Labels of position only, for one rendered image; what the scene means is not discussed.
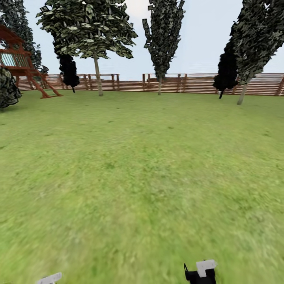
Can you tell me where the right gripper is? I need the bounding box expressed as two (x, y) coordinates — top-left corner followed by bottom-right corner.
(185, 268), (216, 284)

